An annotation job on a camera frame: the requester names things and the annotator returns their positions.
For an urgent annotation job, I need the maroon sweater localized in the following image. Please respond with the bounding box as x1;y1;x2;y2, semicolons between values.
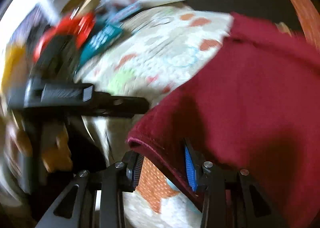
127;14;319;227

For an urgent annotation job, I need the red package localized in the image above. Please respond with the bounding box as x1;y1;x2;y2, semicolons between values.
33;12;96;63

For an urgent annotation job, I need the teal card box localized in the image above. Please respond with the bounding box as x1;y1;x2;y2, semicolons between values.
78;20;123;69

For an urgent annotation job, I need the white patchwork quilt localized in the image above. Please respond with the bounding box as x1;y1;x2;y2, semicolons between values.
75;3;233;227

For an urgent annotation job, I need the orange floral blanket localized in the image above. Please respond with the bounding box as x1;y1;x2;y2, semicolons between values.
290;0;319;50

